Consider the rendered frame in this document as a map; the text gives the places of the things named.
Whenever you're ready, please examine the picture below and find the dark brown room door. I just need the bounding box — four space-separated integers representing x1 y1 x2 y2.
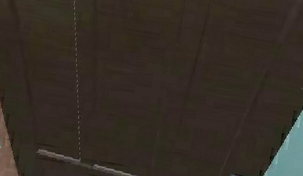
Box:
0 0 303 176

